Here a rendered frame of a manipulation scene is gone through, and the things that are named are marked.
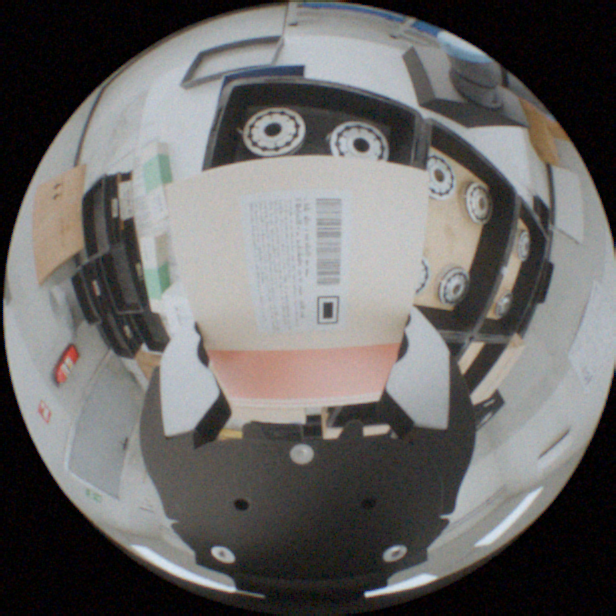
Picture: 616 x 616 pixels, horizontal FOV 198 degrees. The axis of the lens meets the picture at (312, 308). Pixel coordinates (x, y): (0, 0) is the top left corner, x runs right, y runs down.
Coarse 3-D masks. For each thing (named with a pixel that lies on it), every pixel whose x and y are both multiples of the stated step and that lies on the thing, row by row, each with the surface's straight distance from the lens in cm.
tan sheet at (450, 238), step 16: (448, 160) 50; (464, 176) 53; (432, 208) 46; (448, 208) 49; (432, 224) 46; (448, 224) 49; (464, 224) 53; (480, 224) 57; (432, 240) 47; (448, 240) 50; (464, 240) 53; (432, 256) 48; (448, 256) 51; (464, 256) 55; (432, 272) 50; (432, 288) 52; (432, 304) 54
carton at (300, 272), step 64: (192, 192) 10; (256, 192) 9; (320, 192) 8; (384, 192) 9; (192, 256) 10; (256, 256) 9; (320, 256) 9; (384, 256) 10; (256, 320) 11; (320, 320) 10; (384, 320) 11; (256, 384) 14; (320, 384) 14; (384, 384) 16
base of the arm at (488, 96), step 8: (448, 72) 66; (456, 72) 58; (456, 80) 61; (464, 80) 58; (456, 88) 63; (464, 88) 60; (472, 88) 58; (480, 88) 58; (488, 88) 57; (496, 88) 60; (472, 96) 60; (480, 96) 60; (488, 96) 59; (496, 96) 61; (480, 104) 62; (488, 104) 61; (496, 104) 62
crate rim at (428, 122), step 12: (432, 120) 38; (468, 144) 42; (420, 156) 33; (480, 156) 44; (420, 168) 33; (492, 168) 47; (504, 180) 50; (516, 192) 55; (516, 204) 55; (504, 252) 52; (504, 264) 53; (492, 288) 52; (480, 312) 53; (456, 336) 51; (468, 336) 55
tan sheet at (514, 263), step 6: (522, 228) 80; (510, 258) 74; (516, 258) 79; (510, 264) 76; (516, 264) 80; (510, 270) 77; (516, 270) 81; (504, 276) 74; (510, 276) 78; (504, 282) 76; (510, 282) 80; (510, 288) 82; (492, 318) 81
